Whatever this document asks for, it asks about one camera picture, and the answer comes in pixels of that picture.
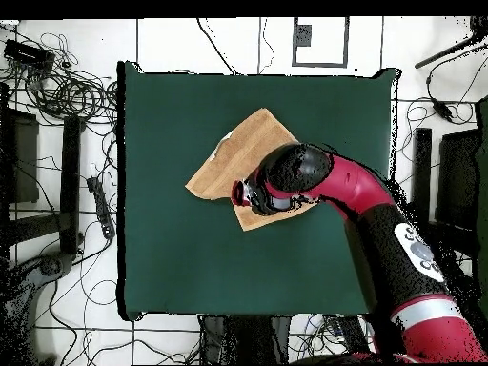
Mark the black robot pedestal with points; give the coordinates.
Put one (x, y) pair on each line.
(248, 339)

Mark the black power adapter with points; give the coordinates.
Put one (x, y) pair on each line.
(442, 109)

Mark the black power strip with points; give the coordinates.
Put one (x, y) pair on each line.
(101, 206)
(352, 335)

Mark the black rounded floor base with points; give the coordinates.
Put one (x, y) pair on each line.
(51, 267)

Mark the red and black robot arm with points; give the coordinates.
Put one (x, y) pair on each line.
(362, 183)

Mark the black flat electronics box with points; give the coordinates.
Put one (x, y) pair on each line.
(28, 55)

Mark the small dark square plate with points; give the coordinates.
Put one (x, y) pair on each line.
(303, 36)

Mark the dark flat panel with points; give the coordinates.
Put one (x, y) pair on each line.
(24, 160)
(457, 179)

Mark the dark green table cloth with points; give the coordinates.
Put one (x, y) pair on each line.
(190, 267)

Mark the tan terry towel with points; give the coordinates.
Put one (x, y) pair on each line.
(236, 160)

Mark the black pole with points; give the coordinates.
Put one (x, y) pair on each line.
(446, 51)

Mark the grey square floor frame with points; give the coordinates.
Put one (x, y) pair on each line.
(320, 65)

